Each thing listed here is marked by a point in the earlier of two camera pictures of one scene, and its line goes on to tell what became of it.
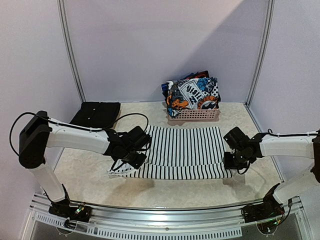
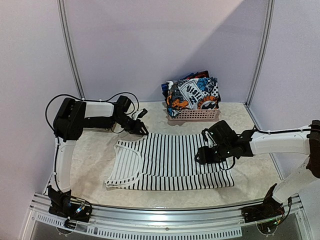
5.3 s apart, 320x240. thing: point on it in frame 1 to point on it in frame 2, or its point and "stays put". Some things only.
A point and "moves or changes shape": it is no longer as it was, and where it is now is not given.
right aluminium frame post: x=263 y=50 stays put
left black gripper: x=137 y=163 to x=137 y=127
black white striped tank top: x=175 y=152 moves or changes shape
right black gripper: x=230 y=162 to x=208 y=154
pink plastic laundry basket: x=196 y=114 stays put
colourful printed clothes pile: x=198 y=91 stays put
